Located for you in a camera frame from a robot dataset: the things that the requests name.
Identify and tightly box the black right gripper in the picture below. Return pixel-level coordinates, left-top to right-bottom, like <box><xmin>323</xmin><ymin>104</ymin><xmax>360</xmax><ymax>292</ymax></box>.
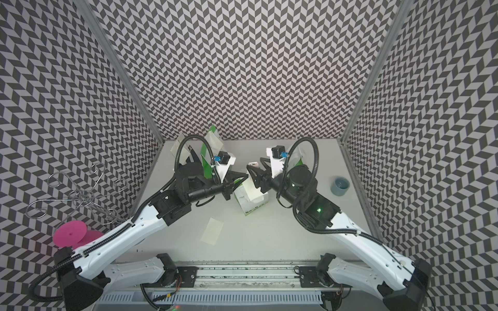
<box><xmin>246</xmin><ymin>157</ymin><xmax>305</xmax><ymax>209</ymax></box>

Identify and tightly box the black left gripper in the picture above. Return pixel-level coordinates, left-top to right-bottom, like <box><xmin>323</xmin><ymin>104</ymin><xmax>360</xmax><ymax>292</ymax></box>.
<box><xmin>187</xmin><ymin>170</ymin><xmax>248</xmax><ymax>204</ymax></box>

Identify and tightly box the pale receipt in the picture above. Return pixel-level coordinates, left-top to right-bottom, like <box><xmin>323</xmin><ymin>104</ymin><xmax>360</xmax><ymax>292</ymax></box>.
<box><xmin>242</xmin><ymin>180</ymin><xmax>265</xmax><ymax>202</ymax></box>
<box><xmin>200</xmin><ymin>218</ymin><xmax>224</xmax><ymax>246</ymax></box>

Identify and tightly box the green white tea bag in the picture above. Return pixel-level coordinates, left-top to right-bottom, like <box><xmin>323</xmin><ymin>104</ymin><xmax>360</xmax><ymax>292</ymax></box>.
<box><xmin>287</xmin><ymin>138</ymin><xmax>304</xmax><ymax>170</ymax></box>
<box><xmin>200</xmin><ymin>125</ymin><xmax>223</xmax><ymax>179</ymax></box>
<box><xmin>234</xmin><ymin>178</ymin><xmax>269</xmax><ymax>216</ymax></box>

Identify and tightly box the navy and cream tote bag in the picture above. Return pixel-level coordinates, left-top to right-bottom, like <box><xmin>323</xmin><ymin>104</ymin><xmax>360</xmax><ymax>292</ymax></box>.
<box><xmin>171</xmin><ymin>133</ymin><xmax>194</xmax><ymax>165</ymax></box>

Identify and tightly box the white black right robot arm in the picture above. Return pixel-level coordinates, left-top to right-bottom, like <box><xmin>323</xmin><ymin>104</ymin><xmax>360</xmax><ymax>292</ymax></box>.
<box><xmin>246</xmin><ymin>137</ymin><xmax>432</xmax><ymax>310</ymax></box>

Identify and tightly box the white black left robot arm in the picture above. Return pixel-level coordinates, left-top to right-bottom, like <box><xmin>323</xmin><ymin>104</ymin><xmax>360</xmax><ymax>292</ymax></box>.
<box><xmin>27</xmin><ymin>135</ymin><xmax>248</xmax><ymax>310</ymax></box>

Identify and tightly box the blue-grey ceramic cup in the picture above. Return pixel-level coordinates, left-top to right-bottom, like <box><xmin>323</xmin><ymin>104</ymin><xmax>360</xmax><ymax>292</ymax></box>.
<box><xmin>331</xmin><ymin>176</ymin><xmax>350</xmax><ymax>196</ymax></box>

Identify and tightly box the pink plastic disc spool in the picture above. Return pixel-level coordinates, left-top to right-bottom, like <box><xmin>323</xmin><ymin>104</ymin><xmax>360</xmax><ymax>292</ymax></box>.
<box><xmin>53</xmin><ymin>220</ymin><xmax>104</xmax><ymax>250</ymax></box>

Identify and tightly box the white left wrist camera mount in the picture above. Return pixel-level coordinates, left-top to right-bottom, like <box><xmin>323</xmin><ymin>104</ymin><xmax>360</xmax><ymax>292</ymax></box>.
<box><xmin>212</xmin><ymin>150</ymin><xmax>236</xmax><ymax>183</ymax></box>

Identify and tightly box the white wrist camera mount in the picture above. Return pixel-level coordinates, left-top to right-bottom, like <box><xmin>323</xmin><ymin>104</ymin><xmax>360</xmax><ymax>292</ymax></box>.
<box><xmin>266</xmin><ymin>145</ymin><xmax>287</xmax><ymax>178</ymax></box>
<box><xmin>212</xmin><ymin>150</ymin><xmax>236</xmax><ymax>183</ymax></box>

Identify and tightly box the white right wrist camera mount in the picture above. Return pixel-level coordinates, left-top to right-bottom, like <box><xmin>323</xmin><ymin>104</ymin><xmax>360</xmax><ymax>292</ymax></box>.
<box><xmin>266</xmin><ymin>145</ymin><xmax>287</xmax><ymax>178</ymax></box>

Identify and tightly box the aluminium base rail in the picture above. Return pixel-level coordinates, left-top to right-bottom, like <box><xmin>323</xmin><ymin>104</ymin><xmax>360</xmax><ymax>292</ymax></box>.
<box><xmin>89</xmin><ymin>262</ymin><xmax>409</xmax><ymax>308</ymax></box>

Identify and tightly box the silver wire rack stand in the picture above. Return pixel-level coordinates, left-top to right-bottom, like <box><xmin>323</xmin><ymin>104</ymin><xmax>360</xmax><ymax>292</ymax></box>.
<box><xmin>24</xmin><ymin>163</ymin><xmax>128</xmax><ymax>225</ymax></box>

